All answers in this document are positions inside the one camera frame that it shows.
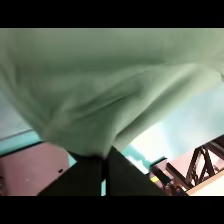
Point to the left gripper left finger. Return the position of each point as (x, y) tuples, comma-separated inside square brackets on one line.
[(80, 178)]

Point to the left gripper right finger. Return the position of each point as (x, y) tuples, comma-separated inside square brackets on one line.
[(128, 178)]

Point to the pale green shirt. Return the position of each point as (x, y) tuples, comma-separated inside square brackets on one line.
[(100, 83)]

